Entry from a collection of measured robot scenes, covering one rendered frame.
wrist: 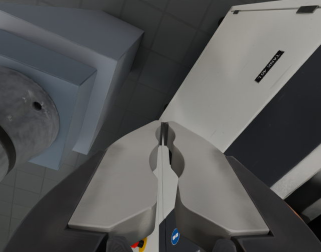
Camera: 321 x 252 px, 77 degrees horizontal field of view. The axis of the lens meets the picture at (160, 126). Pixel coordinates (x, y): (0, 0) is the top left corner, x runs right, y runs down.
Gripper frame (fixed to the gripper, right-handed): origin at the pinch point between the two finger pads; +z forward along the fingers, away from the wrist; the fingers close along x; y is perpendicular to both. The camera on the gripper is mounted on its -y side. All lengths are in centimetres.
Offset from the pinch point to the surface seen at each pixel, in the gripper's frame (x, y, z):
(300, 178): 23.2, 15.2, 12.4
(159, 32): 0, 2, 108
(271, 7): 33, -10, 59
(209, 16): 26, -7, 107
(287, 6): 33, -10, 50
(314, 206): 43, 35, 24
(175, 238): 6.4, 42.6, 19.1
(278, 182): 20.0, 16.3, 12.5
